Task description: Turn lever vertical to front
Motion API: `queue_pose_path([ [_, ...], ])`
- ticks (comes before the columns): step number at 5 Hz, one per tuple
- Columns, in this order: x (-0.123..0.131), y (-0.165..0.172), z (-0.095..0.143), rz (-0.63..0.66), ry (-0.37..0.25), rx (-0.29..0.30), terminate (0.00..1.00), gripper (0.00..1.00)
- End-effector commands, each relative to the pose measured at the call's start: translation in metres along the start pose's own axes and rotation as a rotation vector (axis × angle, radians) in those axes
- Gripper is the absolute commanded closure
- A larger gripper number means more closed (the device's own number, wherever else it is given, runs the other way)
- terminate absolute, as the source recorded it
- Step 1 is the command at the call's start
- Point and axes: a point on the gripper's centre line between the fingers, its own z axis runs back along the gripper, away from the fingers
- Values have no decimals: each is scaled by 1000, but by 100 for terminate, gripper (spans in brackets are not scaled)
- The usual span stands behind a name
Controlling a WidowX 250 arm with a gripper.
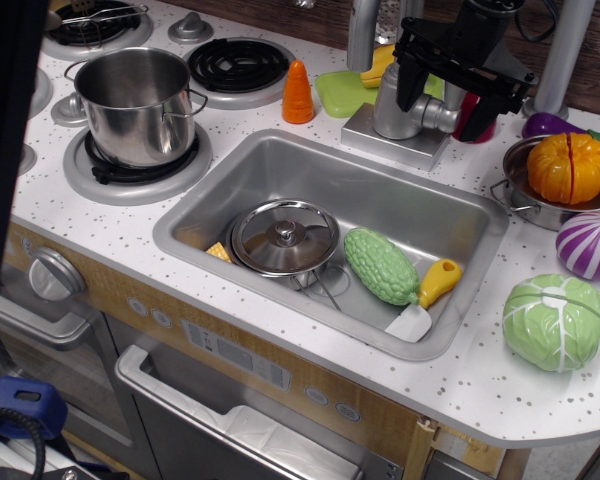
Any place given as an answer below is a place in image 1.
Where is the black coiled cable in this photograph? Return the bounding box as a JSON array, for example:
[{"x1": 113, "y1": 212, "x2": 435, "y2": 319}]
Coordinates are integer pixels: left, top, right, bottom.
[{"x1": 0, "y1": 406, "x2": 47, "y2": 480}]

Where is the grey stove knob top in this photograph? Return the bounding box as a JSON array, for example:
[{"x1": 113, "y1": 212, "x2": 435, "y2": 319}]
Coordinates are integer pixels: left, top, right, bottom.
[{"x1": 168, "y1": 12, "x2": 214, "y2": 44}]

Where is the grey control panel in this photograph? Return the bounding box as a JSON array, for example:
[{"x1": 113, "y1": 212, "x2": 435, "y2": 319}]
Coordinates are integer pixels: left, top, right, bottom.
[{"x1": 181, "y1": 319, "x2": 292, "y2": 391}]

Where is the silver faucet lever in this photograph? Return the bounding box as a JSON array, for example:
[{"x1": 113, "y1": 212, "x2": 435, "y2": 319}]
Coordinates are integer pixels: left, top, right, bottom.
[{"x1": 443, "y1": 81, "x2": 467, "y2": 133}]

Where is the silver toy faucet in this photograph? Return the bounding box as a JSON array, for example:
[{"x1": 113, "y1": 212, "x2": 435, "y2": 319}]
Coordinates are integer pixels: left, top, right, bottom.
[{"x1": 341, "y1": 0, "x2": 466, "y2": 171}]

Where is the steel pan right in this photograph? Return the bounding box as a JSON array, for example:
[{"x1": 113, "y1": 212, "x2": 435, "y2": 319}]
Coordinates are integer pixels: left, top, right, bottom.
[{"x1": 490, "y1": 135, "x2": 600, "y2": 231}]

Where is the orange toy pumpkin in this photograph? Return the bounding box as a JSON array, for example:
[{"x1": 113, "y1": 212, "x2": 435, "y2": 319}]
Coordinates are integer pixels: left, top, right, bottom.
[{"x1": 526, "y1": 133, "x2": 600, "y2": 205}]

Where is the yellow handled white spatula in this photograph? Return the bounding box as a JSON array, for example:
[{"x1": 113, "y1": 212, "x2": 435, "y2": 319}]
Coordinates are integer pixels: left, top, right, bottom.
[{"x1": 385, "y1": 259, "x2": 462, "y2": 343}]

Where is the green toy bitter melon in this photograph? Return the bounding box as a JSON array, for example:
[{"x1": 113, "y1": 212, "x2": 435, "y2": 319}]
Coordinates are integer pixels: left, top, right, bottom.
[{"x1": 344, "y1": 227, "x2": 420, "y2": 306}]

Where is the silver dishwasher door handle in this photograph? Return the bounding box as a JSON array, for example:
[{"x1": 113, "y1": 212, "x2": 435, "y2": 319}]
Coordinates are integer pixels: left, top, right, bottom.
[{"x1": 114, "y1": 344, "x2": 404, "y2": 480}]

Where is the silver oven dial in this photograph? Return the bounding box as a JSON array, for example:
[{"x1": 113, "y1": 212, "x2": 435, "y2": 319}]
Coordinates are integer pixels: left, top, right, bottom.
[{"x1": 28, "y1": 247, "x2": 87, "y2": 302}]

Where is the small steel pot in sink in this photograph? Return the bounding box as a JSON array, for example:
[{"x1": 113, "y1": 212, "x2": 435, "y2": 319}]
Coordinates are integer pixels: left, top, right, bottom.
[{"x1": 225, "y1": 219, "x2": 341, "y2": 311}]

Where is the dark foreground post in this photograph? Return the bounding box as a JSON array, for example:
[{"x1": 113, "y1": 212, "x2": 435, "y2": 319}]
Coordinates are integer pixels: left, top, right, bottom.
[{"x1": 0, "y1": 0, "x2": 51, "y2": 371}]

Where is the front left stove burner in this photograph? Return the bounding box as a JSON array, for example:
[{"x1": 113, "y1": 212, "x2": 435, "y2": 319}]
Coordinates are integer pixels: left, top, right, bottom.
[{"x1": 63, "y1": 126, "x2": 212, "y2": 206}]

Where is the silver sink basin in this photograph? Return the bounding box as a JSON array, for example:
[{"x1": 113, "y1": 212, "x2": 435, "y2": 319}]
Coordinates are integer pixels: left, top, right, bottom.
[{"x1": 154, "y1": 130, "x2": 509, "y2": 361}]

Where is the purple toy eggplant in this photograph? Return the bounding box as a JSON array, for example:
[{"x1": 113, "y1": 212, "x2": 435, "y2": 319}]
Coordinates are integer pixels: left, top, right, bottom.
[{"x1": 521, "y1": 112, "x2": 600, "y2": 141}]

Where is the steel pot lid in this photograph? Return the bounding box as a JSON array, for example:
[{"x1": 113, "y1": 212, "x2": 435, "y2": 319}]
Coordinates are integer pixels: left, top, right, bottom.
[{"x1": 232, "y1": 199, "x2": 340, "y2": 275}]

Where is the back left stove burner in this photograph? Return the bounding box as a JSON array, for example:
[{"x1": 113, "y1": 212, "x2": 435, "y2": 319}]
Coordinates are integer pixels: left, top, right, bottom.
[{"x1": 41, "y1": 1, "x2": 153, "y2": 61}]

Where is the yellow toy banana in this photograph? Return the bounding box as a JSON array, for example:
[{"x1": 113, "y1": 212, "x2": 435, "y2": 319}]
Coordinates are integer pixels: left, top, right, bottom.
[{"x1": 360, "y1": 44, "x2": 395, "y2": 88}]

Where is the tall steel pot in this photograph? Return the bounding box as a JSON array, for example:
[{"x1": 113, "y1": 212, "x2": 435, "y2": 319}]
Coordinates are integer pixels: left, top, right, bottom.
[{"x1": 73, "y1": 47, "x2": 208, "y2": 168}]

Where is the purple striped toy onion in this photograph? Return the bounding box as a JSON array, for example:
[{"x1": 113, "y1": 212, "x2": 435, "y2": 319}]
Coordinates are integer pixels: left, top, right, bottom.
[{"x1": 555, "y1": 212, "x2": 600, "y2": 281}]

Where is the metal grater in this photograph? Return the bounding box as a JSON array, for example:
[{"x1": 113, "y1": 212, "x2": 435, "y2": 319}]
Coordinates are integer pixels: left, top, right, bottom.
[{"x1": 375, "y1": 0, "x2": 399, "y2": 46}]

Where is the yellow toy corn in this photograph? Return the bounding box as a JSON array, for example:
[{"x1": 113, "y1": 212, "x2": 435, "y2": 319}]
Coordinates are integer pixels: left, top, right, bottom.
[{"x1": 206, "y1": 242, "x2": 232, "y2": 263}]

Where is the grey metal post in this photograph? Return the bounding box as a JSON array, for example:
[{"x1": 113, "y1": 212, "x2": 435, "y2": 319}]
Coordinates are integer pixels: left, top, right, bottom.
[{"x1": 522, "y1": 0, "x2": 596, "y2": 120}]

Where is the orange toy carrot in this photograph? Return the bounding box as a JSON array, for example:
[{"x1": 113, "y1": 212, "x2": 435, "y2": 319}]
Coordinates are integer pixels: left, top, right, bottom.
[{"x1": 282, "y1": 60, "x2": 314, "y2": 124}]

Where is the green toy cabbage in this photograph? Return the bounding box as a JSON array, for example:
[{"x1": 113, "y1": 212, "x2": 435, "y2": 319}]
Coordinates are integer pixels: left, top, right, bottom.
[{"x1": 502, "y1": 274, "x2": 600, "y2": 373}]

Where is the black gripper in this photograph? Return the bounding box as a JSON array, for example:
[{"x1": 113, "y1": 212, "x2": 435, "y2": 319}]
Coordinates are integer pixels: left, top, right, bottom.
[{"x1": 394, "y1": 16, "x2": 538, "y2": 139}]

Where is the red toy pepper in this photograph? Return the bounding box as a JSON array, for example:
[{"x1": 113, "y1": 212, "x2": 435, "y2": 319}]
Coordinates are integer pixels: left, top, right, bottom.
[{"x1": 452, "y1": 92, "x2": 497, "y2": 144}]

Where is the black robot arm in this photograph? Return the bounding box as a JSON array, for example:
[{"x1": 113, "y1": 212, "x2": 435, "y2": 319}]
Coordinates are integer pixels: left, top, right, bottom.
[{"x1": 394, "y1": 1, "x2": 538, "y2": 142}]

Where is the grey stove knob left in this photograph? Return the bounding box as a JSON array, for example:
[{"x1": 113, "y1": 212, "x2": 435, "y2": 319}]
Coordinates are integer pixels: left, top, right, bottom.
[{"x1": 51, "y1": 92, "x2": 88, "y2": 128}]

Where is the silver oven door handle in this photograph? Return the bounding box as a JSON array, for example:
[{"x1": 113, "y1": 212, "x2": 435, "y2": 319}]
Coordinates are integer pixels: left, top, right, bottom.
[{"x1": 0, "y1": 295, "x2": 93, "y2": 351}]

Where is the green toy cutting board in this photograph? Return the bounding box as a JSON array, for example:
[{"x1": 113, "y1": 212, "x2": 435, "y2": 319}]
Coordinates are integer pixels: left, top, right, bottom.
[{"x1": 314, "y1": 69, "x2": 445, "y2": 120}]

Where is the stove burner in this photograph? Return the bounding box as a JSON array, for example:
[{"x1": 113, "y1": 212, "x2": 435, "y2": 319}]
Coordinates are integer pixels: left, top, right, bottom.
[
  {"x1": 63, "y1": 126, "x2": 212, "y2": 206},
  {"x1": 185, "y1": 37, "x2": 295, "y2": 110},
  {"x1": 41, "y1": 1, "x2": 153, "y2": 61}
]

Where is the grey stove knob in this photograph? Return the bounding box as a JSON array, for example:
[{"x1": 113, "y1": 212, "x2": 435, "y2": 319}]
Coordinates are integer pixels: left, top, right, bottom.
[
  {"x1": 51, "y1": 92, "x2": 88, "y2": 128},
  {"x1": 168, "y1": 12, "x2": 214, "y2": 44}
]

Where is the back right stove burner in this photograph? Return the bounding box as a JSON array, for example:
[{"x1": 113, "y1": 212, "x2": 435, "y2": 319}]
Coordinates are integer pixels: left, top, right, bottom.
[{"x1": 185, "y1": 37, "x2": 295, "y2": 110}]

